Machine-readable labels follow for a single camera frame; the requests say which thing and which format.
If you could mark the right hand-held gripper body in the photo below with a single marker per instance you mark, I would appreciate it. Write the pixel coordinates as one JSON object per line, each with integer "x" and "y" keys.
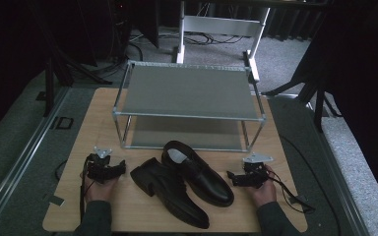
{"x": 255, "y": 170}

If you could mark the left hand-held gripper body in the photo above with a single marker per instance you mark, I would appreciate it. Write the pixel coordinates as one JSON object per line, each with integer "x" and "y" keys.
{"x": 100, "y": 167}

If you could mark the black leather shoe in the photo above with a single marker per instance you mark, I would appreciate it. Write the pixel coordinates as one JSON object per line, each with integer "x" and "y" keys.
{"x": 174, "y": 196}
{"x": 206, "y": 183}

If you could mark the person's left hand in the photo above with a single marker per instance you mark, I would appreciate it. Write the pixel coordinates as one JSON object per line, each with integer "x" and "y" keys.
{"x": 100, "y": 191}

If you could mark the person's right hand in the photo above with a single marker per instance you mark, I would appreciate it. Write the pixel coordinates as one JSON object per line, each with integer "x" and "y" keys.
{"x": 264, "y": 195}

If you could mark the grey tape piece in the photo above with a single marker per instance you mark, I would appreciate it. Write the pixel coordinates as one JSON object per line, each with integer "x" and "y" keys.
{"x": 55, "y": 199}

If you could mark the black metal stand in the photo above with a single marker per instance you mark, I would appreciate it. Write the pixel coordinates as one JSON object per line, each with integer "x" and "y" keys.
{"x": 50, "y": 82}
{"x": 318, "y": 105}

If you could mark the grey fabric metal shoe rack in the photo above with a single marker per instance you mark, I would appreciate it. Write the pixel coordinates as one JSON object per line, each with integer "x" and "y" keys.
{"x": 187, "y": 91}

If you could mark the black rectangular floor bracket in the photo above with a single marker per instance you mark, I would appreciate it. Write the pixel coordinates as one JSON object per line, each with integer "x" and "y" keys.
{"x": 62, "y": 123}

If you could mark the aluminium floor rail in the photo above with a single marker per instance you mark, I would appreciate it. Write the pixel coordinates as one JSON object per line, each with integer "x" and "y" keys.
{"x": 19, "y": 164}
{"x": 341, "y": 183}

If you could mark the white desk frame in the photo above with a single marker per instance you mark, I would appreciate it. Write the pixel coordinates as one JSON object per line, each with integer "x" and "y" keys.
{"x": 221, "y": 26}

